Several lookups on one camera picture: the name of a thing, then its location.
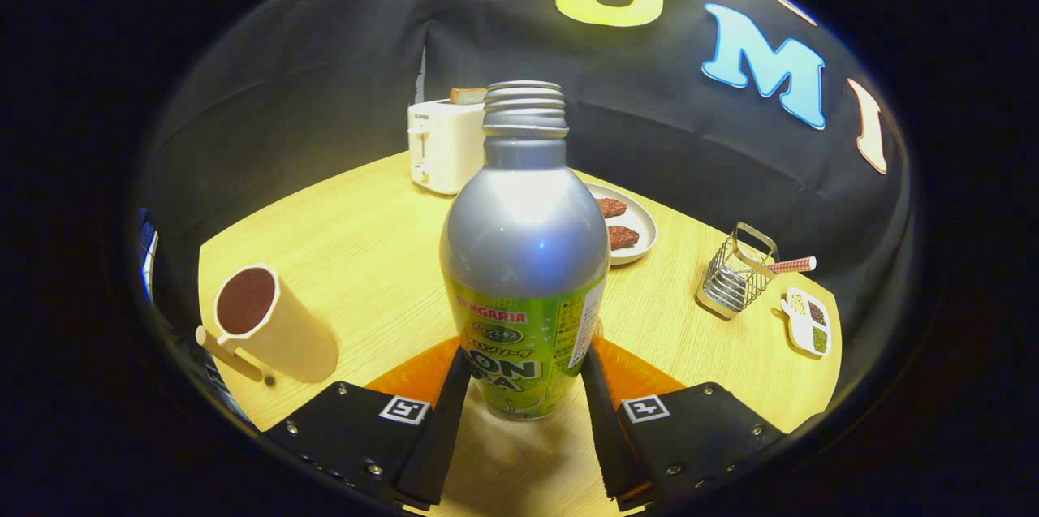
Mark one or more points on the striped paper straw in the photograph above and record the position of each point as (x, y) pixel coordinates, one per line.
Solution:
(794, 264)

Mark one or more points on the brown meat piece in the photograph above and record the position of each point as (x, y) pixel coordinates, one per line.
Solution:
(623, 238)
(612, 207)

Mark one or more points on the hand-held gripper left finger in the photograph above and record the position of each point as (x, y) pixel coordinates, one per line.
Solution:
(442, 436)

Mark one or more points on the small white plate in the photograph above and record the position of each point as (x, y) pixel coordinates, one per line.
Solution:
(645, 223)

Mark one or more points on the cream toaster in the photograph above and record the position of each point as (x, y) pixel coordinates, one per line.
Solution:
(442, 148)

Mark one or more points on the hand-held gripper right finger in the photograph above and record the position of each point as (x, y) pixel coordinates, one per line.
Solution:
(605, 436)

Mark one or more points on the white condiment tray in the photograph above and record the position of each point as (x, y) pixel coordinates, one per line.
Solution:
(808, 322)

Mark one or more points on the round wooden table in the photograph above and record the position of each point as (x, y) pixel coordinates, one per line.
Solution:
(373, 257)

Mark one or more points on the silver bottle with green label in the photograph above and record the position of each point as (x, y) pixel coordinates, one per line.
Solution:
(523, 249)

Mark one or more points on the toast slice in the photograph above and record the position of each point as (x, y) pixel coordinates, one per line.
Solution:
(467, 96)

